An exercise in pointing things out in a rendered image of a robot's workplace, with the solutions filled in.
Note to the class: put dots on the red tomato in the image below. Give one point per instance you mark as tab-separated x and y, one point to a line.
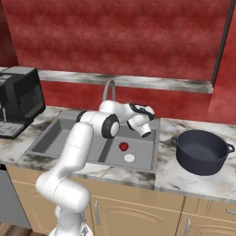
123	146

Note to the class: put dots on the grey sink basin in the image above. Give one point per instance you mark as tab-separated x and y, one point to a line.
52	138

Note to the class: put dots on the beige cupboard door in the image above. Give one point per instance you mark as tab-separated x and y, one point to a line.
29	202
138	219
212	230

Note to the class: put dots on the beige drawer front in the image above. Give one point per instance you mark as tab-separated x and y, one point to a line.
209	207

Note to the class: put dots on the grey curved tap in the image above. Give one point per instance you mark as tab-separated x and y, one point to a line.
109	87

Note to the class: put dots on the dark grey window frame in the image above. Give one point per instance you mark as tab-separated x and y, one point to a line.
221	40

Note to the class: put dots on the dark grey cooking pot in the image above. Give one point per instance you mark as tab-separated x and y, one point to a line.
199	153

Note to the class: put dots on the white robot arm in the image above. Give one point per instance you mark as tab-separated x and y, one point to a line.
75	147

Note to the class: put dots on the grey dishwasher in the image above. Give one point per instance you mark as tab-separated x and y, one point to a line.
10	199

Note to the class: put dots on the black coffee machine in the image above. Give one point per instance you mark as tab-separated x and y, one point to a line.
21	98

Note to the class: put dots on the marble wall ledge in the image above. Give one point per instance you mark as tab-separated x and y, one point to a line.
159	82

